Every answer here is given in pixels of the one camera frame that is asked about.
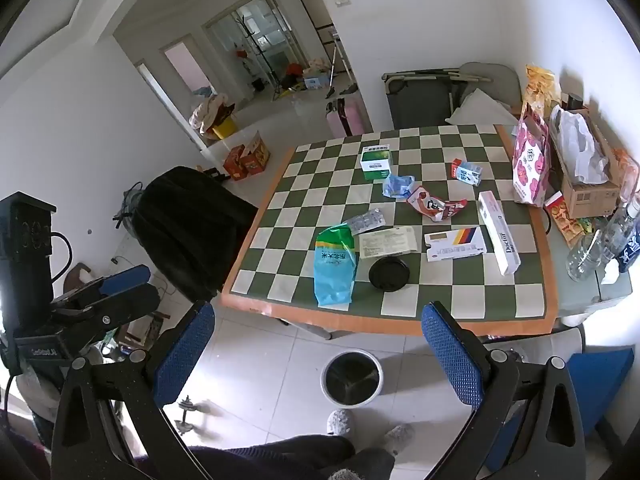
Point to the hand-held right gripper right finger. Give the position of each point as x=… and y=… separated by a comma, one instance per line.
x=450, y=355

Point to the small red blue milk carton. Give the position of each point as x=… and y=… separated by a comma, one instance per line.
x=466, y=172

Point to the black coat rack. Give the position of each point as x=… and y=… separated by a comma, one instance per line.
x=255, y=52

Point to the green white checkered tablecloth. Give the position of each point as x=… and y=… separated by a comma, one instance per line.
x=310, y=180

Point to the white plastic bag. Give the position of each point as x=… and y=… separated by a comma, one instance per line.
x=580, y=145

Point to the long white toothpaste box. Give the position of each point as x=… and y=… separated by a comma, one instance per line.
x=500, y=234

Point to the green white medicine box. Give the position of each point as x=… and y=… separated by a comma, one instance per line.
x=376, y=161

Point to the blue green plastic bag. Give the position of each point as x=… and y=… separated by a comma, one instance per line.
x=334, y=267

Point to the red snack packet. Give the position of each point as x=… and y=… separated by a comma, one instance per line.
x=562, y=216

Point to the grey folding bed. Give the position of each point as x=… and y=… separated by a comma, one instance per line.
x=417, y=97

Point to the orange plastic bag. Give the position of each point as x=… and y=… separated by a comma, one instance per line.
x=627, y=172

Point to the round white trash can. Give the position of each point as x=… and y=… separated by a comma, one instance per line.
x=352, y=379

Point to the small dumbbell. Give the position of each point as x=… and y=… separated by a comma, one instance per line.
x=191, y=412

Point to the black cylinder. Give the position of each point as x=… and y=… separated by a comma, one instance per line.
x=574, y=100

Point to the grey fuzzy slipper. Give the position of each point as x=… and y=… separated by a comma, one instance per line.
x=399, y=437
x=339, y=421

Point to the clear plastic bottle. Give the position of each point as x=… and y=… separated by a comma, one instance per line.
x=587, y=255
x=620, y=230

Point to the paper leaflet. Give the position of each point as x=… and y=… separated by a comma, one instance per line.
x=387, y=242

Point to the yellow snack bag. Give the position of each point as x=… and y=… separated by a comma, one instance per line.
x=542, y=82

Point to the yellow bin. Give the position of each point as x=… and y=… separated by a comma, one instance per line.
x=223, y=128

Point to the blue clear plastic wrapper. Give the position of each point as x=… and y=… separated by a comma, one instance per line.
x=398, y=186

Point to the crumpled clear plastic wrapper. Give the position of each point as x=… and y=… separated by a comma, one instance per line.
x=367, y=220

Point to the red white snack wrapper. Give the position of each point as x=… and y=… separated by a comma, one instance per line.
x=434, y=205

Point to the red printed carton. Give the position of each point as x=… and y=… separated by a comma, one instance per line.
x=247, y=157

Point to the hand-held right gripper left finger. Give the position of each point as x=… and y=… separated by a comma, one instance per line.
x=186, y=350

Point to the pink suitcase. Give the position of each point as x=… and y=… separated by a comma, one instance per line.
x=347, y=116

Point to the white box with colour stripes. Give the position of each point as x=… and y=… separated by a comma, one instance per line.
x=455, y=245

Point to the brown cardboard box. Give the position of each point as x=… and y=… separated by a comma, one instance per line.
x=590, y=195

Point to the pile of bags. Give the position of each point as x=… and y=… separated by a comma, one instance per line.
x=210, y=110

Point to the black round lid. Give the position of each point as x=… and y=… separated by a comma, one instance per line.
x=389, y=273

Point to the white pillow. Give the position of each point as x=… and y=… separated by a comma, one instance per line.
x=480, y=107

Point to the pink floral paper bag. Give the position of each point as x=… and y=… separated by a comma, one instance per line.
x=530, y=165

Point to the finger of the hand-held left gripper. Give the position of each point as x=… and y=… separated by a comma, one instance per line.
x=125, y=279
x=117, y=307

